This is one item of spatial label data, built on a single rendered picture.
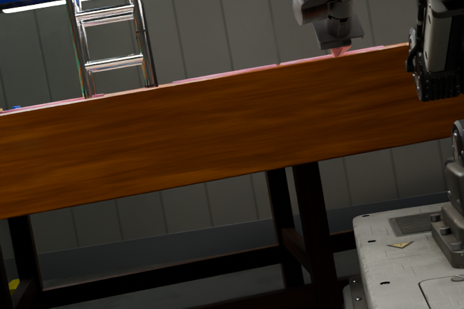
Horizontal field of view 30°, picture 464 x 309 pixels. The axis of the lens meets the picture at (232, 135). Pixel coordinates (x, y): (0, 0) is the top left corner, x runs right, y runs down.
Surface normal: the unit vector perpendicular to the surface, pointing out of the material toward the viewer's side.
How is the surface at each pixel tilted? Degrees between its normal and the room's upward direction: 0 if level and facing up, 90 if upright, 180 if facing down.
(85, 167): 90
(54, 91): 90
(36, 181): 90
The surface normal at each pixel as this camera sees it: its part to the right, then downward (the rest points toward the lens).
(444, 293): -0.17, -0.98
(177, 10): -0.09, 0.09
